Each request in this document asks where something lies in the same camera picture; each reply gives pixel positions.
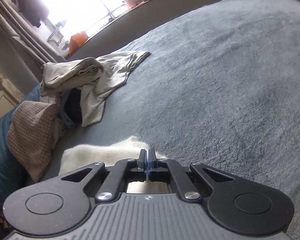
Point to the orange box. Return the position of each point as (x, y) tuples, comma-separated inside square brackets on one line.
[(78, 41)]

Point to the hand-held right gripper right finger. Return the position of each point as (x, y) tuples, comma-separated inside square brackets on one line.
[(152, 158)]

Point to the pink checked knit sweater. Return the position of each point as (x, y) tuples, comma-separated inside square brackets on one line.
[(32, 135)]

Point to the off-white shirt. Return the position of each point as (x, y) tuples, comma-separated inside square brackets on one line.
[(115, 72)]

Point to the blue duvet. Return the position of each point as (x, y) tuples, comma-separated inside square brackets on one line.
[(2, 160)]

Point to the cream white knit sweater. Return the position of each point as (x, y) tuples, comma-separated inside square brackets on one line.
[(95, 152)]

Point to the pink pot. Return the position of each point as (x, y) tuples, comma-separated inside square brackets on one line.
[(132, 0)]

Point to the beige garment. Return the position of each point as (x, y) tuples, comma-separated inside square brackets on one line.
[(65, 75)]

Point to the dark hanging clothes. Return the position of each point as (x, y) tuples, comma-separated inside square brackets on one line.
[(31, 5)]

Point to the cream carved headboard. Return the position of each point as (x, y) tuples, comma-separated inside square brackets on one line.
[(0, 97)]

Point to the black garment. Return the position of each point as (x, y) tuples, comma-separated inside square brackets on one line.
[(73, 105)]

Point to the grey curtain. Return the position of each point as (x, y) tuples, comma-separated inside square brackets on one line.
[(20, 37)]

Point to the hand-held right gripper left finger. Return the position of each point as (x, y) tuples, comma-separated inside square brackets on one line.
[(141, 158)]

